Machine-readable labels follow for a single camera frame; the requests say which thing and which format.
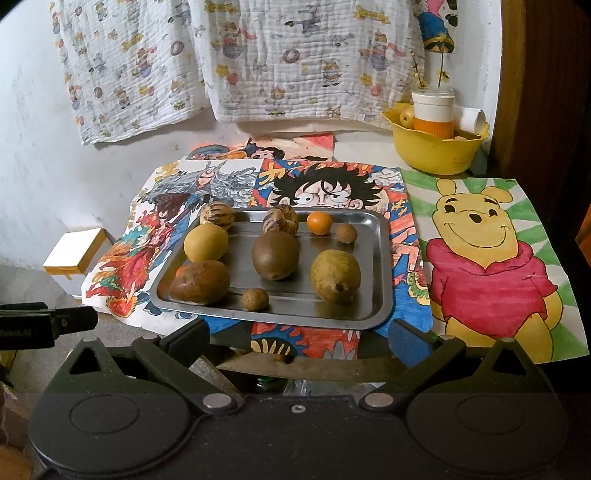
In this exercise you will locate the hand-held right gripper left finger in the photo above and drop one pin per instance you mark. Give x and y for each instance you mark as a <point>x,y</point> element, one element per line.
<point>189,338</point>

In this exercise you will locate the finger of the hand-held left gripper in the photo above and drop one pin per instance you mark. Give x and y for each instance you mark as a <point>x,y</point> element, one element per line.
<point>74,319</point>

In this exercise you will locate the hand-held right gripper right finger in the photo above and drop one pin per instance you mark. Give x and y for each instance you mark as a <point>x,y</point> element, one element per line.
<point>406,345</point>

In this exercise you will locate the large brown fruit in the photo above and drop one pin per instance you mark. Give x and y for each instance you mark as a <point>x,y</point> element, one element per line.
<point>199,282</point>

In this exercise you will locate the small orange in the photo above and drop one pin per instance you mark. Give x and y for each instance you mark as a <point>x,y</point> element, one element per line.
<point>319,223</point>
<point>181,271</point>

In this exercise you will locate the small brown longan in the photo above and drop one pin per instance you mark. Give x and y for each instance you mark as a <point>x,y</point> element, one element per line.
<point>255,299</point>
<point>346,233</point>

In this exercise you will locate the round yellow pear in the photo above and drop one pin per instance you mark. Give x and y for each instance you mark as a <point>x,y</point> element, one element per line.
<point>206,243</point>

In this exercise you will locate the yellow-green pear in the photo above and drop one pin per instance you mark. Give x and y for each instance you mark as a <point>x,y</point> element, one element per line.
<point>335,276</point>

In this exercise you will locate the metal tray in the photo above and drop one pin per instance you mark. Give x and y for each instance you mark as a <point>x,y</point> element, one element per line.
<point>304,295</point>

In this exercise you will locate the brown kiwi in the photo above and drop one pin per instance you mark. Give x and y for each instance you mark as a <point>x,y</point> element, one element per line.
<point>275,255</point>

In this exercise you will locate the striped small melon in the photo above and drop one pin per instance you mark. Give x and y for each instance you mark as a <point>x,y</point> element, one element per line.
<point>216,216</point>
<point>280,220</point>

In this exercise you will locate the small white box yellow tape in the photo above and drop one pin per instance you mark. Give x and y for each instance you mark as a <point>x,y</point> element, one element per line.
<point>74,251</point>

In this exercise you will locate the yellow bear drawing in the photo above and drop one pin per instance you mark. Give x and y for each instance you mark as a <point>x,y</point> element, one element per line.
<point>489,267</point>

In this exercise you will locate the spiky hair character drawing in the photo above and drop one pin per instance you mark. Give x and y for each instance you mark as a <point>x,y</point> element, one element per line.
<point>323,189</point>

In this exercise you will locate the yellow plastic bowl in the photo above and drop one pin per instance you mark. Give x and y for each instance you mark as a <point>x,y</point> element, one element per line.
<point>429,154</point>

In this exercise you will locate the orange cloth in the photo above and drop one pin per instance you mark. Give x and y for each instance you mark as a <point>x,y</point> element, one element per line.
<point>584,249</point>

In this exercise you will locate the cartoon boys drawing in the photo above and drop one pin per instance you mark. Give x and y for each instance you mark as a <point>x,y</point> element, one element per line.
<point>277,147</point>

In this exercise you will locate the yellow apple in bowl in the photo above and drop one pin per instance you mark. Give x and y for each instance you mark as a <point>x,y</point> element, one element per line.
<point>407,116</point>

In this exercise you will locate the white and orange cup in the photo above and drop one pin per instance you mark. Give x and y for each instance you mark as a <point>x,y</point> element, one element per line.
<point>433,113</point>

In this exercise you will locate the white paper roll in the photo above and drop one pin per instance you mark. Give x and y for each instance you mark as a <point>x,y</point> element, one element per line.
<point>473,119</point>

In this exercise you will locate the narrow printed cartoon cloth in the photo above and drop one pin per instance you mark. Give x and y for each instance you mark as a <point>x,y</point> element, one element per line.
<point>124,69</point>

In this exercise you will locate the wooden door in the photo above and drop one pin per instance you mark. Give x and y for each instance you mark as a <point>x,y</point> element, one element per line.
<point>549,115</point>

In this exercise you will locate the twig with yellow flowers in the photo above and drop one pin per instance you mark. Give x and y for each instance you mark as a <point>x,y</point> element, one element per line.
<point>418,69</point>

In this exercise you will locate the wide printed cartoon cloth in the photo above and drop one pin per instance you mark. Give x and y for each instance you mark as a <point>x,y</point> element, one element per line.
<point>304,60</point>

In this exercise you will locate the cartoon wall poster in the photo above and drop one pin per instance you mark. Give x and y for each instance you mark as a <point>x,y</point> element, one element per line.
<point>434,25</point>

